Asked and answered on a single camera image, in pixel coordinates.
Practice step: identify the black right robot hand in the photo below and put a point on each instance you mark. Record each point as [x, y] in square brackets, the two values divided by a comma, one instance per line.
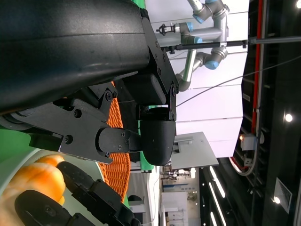
[94, 200]

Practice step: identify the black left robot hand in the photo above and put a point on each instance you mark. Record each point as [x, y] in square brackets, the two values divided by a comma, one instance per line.
[70, 47]

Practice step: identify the long orange striped bread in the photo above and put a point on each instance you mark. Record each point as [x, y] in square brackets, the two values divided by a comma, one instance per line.
[35, 174]

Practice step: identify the pale grey-green bowl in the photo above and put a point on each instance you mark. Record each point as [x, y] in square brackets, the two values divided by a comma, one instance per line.
[9, 164]

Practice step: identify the silver blue-capped robot arm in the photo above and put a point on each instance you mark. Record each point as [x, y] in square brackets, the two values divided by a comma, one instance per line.
[211, 14]
[190, 66]

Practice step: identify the orange wicker basket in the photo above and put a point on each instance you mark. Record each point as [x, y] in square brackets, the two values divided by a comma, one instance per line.
[117, 171]

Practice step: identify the green tablecloth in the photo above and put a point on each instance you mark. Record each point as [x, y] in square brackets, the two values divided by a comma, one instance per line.
[11, 139]

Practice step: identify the black and silver pole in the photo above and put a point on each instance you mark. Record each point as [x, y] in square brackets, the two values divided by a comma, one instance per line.
[204, 45]

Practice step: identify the grey electrical box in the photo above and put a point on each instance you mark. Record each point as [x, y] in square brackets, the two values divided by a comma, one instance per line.
[249, 143]

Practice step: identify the red pipe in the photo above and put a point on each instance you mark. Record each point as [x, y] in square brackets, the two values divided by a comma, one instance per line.
[257, 70]

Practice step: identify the white printed sign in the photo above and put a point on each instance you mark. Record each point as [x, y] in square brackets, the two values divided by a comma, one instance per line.
[283, 195]

